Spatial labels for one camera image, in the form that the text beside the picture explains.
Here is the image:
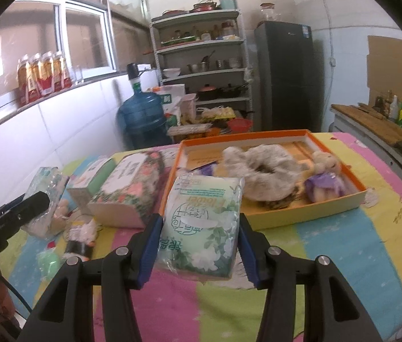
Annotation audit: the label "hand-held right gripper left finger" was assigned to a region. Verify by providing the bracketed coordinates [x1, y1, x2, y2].
[19, 214, 164, 342]

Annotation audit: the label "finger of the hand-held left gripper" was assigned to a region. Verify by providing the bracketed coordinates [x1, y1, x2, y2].
[0, 191, 51, 234]

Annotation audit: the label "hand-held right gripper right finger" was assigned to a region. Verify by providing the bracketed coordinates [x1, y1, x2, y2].
[238, 213, 383, 342]

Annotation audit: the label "clear plastic bag beige contents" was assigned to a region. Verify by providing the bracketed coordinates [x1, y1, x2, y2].
[21, 199, 66, 241]

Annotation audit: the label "green mini tissue bundle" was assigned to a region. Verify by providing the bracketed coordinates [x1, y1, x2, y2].
[26, 166, 70, 218]

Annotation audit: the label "orange cardboard box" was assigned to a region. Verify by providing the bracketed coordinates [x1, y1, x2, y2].
[158, 129, 368, 231]

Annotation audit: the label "green white pad pack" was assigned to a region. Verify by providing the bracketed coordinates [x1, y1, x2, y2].
[156, 173, 246, 282]

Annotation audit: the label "white packet with black end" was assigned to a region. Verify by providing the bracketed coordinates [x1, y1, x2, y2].
[64, 217, 98, 257]

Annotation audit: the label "leopard print plush toy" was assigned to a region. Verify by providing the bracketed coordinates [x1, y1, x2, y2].
[263, 185, 299, 210]

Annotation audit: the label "green fluffy puff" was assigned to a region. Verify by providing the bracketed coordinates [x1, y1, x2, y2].
[37, 251, 61, 282]

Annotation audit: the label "large floral fabric scrunchie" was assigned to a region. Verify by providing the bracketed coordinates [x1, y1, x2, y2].
[222, 145, 306, 202]

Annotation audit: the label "beige plush bear purple dress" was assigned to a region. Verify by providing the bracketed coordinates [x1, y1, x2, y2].
[304, 150, 348, 202]

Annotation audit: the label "white green carton box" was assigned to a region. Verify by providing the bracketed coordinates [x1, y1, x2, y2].
[66, 157, 116, 209]

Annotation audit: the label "floral tissue pack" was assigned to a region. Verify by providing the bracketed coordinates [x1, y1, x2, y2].
[86, 150, 166, 229]

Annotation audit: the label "oil bottle red label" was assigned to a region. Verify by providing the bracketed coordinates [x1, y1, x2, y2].
[30, 54, 45, 98]
[53, 50, 72, 91]
[41, 52, 57, 95]
[16, 57, 34, 107]

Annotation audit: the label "bundle of chopsticks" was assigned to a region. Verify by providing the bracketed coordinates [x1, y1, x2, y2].
[167, 123, 212, 138]

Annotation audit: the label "red plastic basket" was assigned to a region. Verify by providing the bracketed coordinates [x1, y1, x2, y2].
[227, 118, 253, 133]

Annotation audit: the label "blue water jug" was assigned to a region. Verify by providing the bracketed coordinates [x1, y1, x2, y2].
[116, 91, 171, 150]

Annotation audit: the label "egg tray in bag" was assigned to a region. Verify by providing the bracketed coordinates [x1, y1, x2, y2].
[201, 107, 237, 122]

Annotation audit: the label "pink plastic bag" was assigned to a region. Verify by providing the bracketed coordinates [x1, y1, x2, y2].
[180, 93, 197, 120]

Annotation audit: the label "white green flour bag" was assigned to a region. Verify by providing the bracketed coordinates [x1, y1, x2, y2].
[158, 85, 185, 122]

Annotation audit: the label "grey kitchen counter cabinet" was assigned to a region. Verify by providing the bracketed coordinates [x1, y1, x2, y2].
[329, 109, 402, 200]

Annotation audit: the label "black wok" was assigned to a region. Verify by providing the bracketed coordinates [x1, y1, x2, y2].
[219, 84, 249, 98]

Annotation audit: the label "black pot red lid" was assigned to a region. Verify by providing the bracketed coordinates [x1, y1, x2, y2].
[197, 84, 219, 101]

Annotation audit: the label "black white water pump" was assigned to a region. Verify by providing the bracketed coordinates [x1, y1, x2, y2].
[126, 63, 152, 93]

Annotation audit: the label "dark grey refrigerator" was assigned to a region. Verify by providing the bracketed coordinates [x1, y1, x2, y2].
[254, 21, 324, 132]

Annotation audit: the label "wooden cutting board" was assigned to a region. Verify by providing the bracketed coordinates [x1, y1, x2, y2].
[331, 103, 402, 146]

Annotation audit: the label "steel pots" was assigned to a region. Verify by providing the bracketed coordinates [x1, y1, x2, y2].
[187, 60, 210, 74]

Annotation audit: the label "white metal shelf rack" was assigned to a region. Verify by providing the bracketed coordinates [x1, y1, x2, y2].
[149, 9, 255, 132]

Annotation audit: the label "glass jar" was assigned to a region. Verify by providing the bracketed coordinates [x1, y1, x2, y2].
[260, 3, 282, 23]

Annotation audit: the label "red pot with lid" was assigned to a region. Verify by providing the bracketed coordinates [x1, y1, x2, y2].
[192, 2, 218, 13]

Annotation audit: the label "aluminium window frame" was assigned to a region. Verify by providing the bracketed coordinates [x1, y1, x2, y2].
[0, 0, 152, 118]

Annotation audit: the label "cardboard sheets on wall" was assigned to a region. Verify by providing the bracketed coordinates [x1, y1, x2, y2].
[367, 36, 402, 95]

